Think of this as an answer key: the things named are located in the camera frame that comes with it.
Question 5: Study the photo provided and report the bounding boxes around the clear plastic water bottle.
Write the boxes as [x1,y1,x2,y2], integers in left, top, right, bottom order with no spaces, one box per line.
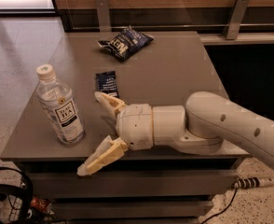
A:
[36,64,85,145]

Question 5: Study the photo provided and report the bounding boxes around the black power cable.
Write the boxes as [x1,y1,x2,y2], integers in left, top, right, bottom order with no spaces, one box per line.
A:
[199,187,239,224]

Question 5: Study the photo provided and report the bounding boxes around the grey drawer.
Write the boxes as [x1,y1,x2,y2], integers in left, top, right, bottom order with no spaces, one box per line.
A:
[30,170,237,199]
[52,201,213,219]

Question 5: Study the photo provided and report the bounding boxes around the upper grey drawer front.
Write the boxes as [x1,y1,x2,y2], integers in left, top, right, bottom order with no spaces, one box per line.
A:
[30,170,237,199]

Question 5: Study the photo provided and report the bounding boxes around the blue chip bag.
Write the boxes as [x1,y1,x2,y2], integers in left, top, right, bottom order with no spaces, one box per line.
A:
[98,26,154,61]

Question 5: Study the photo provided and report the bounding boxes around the orange snack packet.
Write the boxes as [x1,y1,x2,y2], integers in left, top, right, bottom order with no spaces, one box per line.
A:
[30,197,52,214]

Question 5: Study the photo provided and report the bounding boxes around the grey drawer cabinet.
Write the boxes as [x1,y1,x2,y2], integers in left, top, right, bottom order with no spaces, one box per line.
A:
[1,32,248,224]

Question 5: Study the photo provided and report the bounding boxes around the left grey metal bracket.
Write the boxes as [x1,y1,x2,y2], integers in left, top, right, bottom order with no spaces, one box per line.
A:
[95,0,111,32]

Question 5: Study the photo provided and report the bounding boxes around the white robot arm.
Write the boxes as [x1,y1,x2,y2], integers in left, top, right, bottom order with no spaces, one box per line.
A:
[77,91,274,176]

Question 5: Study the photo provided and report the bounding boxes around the white striped power strip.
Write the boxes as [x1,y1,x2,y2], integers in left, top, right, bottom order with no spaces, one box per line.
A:
[232,177,274,189]

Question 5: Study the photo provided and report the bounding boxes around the dark blue snack bar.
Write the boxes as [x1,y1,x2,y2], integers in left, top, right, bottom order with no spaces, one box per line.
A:
[96,71,119,98]

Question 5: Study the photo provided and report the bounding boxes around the black wire basket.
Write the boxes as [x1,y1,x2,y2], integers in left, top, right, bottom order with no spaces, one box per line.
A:
[0,166,34,224]

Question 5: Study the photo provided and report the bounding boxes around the lower grey drawer front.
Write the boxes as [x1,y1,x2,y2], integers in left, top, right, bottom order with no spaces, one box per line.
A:
[52,201,213,219]

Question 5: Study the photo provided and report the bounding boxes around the grey metal bracket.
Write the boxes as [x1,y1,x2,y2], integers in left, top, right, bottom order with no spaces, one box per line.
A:
[224,0,250,40]
[95,0,111,32]

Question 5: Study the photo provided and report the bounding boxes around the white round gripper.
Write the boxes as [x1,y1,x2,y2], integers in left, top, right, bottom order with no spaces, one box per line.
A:
[77,91,153,176]

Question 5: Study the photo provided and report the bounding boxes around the right grey metal bracket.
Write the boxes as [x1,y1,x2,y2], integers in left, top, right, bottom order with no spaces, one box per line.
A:
[224,0,250,40]

